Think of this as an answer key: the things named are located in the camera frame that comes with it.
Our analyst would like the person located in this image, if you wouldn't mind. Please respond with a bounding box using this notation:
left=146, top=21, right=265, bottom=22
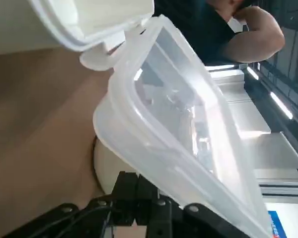
left=152, top=0, right=287, bottom=67

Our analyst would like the blue sign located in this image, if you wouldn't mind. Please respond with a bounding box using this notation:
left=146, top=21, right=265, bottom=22
left=267, top=210, right=290, bottom=238

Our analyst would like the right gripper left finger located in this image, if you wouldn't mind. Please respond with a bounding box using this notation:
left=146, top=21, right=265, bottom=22
left=4, top=171, right=138, bottom=238

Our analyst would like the cream cylindrical bin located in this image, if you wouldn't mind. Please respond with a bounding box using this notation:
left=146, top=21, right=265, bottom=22
left=92, top=135, right=140, bottom=196

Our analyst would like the translucent white plastic container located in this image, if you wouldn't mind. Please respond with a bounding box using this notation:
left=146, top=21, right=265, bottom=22
left=0, top=0, right=155, bottom=57

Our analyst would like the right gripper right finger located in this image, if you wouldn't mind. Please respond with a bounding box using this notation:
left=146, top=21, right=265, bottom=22
left=137, top=174, right=241, bottom=238

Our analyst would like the translucent plastic container lid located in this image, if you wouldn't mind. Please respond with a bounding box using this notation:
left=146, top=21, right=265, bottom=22
left=78, top=13, right=273, bottom=238

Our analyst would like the long ceiling light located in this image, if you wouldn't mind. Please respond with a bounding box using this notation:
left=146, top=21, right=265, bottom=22
left=247, top=66, right=259, bottom=80
left=270, top=91, right=294, bottom=120

